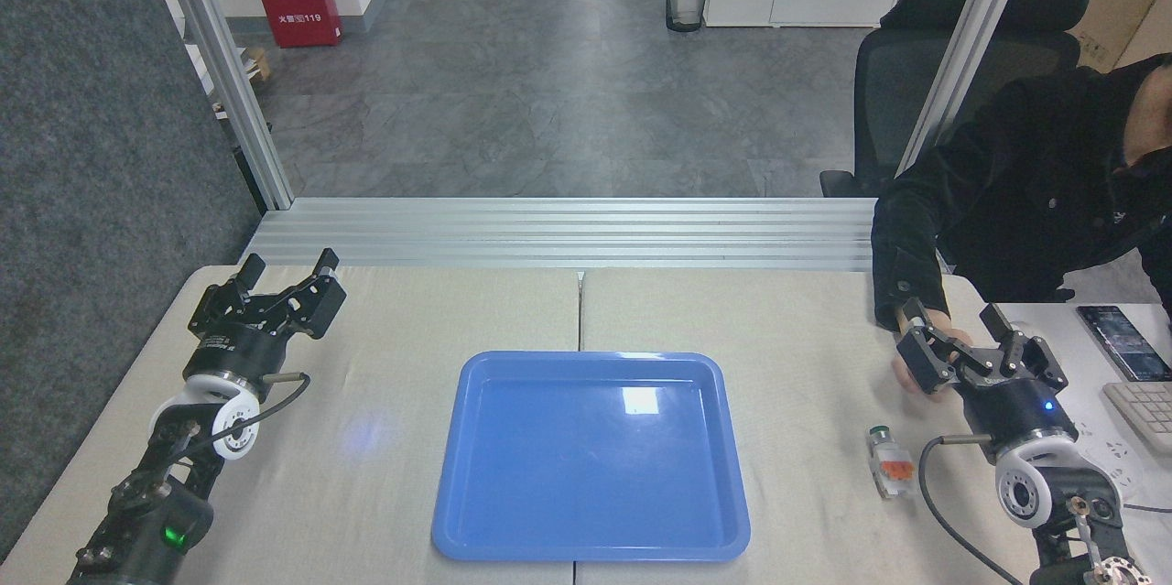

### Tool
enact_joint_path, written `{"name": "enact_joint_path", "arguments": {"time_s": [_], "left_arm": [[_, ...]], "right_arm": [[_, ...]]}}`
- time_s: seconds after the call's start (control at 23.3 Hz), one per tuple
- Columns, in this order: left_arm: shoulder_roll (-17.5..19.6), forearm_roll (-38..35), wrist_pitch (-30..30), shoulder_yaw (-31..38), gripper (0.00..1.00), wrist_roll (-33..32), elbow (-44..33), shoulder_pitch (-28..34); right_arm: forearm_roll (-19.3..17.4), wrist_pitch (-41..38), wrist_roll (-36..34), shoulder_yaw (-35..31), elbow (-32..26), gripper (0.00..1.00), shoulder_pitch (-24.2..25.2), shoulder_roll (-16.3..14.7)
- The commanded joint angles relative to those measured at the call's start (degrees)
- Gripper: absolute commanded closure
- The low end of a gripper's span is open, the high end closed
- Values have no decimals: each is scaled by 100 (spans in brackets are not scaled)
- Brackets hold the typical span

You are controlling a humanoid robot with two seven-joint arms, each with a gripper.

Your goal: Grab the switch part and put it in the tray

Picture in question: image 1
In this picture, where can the white computer keyboard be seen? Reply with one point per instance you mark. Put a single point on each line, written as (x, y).
(1144, 411)

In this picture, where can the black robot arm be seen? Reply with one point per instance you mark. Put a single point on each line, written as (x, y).
(1067, 503)
(146, 512)

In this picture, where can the black office chair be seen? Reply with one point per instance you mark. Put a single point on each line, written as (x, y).
(916, 81)

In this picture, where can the white power strip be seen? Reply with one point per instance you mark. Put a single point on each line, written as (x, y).
(1112, 461)

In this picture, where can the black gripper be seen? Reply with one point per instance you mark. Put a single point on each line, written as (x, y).
(233, 358)
(1021, 406)

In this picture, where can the person's hand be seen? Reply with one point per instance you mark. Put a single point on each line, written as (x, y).
(902, 377)

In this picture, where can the silver aluminium post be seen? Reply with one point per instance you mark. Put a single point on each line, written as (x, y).
(229, 72)
(971, 36)

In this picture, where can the black smartphone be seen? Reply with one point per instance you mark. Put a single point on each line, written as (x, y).
(1122, 342)

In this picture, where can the silver aluminium rail base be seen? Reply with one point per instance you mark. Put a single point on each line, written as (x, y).
(568, 232)

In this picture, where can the blue plastic tray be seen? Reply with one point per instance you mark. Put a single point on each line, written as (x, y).
(586, 466)

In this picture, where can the white push button switch part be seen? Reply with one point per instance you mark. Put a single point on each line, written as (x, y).
(891, 464)

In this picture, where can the person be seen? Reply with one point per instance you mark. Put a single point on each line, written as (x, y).
(1035, 191)

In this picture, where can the grey felt partition panel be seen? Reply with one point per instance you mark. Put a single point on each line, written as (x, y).
(101, 200)

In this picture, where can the small wooden box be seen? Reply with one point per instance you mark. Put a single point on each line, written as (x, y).
(256, 63)

